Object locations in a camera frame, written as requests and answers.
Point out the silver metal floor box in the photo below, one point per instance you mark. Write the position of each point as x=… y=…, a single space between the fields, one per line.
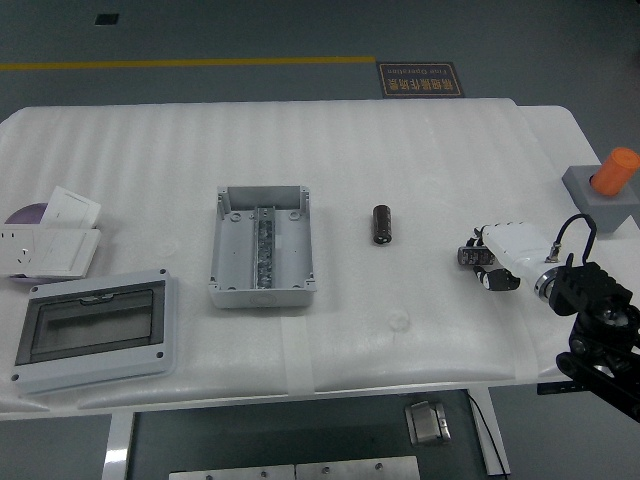
x=425 y=424

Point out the orange cylinder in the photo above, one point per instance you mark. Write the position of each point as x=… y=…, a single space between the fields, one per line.
x=615 y=172

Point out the black floor sign orange text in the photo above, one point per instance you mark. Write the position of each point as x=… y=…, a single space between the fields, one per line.
x=420 y=80

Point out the long black cylindrical battery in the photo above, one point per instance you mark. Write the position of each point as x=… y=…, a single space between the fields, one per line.
x=382 y=224

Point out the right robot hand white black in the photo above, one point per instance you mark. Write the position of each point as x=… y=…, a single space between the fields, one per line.
x=517 y=247

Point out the white table leg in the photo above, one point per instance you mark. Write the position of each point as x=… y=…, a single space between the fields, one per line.
x=117 y=450
x=495 y=430

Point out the black floor hatch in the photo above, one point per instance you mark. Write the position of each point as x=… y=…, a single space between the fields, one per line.
x=106 y=19

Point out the white tilted switch panel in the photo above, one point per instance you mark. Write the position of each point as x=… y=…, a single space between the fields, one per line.
x=70 y=206

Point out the grey open junction box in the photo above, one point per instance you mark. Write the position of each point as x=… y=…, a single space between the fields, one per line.
x=290 y=250

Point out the white flat switch panel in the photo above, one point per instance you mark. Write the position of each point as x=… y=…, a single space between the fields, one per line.
x=65 y=252

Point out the grey cover with dark window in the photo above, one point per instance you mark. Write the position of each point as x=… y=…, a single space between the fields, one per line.
x=95 y=360

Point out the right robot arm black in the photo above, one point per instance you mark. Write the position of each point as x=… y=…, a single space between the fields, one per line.
x=585 y=285

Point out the purple disc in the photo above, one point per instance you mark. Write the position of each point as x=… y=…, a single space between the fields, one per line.
x=27 y=214

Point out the white foam mat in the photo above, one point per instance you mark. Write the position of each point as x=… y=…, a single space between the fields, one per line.
x=350 y=160

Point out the white wall socket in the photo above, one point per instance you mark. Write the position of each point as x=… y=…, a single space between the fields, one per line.
x=17 y=250

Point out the grey metal plate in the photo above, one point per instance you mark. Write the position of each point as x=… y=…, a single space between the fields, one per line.
x=230 y=473
x=355 y=469

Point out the black table control panel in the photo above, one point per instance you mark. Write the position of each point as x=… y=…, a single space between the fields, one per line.
x=552 y=388

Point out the metal rail in junction box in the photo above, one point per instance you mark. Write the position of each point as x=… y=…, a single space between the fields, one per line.
x=264 y=250

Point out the grey block holder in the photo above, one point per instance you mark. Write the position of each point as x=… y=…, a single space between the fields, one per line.
x=612 y=210

